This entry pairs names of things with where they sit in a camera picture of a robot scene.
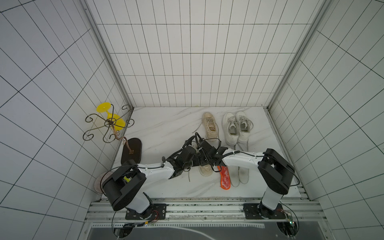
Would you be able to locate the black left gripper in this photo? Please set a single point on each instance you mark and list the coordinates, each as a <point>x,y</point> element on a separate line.
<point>196,164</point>

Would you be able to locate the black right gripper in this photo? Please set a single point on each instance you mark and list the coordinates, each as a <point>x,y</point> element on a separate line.
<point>205,159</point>

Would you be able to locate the red translucent shoe insole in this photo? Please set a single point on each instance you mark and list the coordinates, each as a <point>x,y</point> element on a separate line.
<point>225,181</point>

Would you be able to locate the grey shoe insole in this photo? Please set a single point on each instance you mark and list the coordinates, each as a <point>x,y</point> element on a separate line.
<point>234,176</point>
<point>243,172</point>

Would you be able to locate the beige sneaker red label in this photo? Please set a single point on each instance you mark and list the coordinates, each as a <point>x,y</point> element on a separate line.
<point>210,126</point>
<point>205,170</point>

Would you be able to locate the white leather sneaker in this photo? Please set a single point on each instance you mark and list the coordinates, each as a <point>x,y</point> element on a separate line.
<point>245,127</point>
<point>231,129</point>

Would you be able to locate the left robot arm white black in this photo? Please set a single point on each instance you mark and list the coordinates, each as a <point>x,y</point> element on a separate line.
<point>124,187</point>

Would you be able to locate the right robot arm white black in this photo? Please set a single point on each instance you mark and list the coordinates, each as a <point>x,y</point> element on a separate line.
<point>277,173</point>

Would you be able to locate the dark oval stand base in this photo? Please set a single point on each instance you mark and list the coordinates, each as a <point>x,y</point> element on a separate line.
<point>132,150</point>

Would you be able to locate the pink glass bowl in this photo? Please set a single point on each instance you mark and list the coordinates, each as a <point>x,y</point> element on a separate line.
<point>99,181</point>

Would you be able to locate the aluminium mounting rail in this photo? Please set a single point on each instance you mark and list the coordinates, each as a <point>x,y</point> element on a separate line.
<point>208,211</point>

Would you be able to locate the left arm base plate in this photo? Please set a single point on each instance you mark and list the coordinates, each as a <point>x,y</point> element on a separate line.
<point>153,212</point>

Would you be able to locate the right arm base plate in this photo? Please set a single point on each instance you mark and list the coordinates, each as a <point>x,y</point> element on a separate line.
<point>264,211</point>

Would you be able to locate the scrolled metal wire stand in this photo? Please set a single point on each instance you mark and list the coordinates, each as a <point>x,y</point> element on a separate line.
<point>110,135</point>

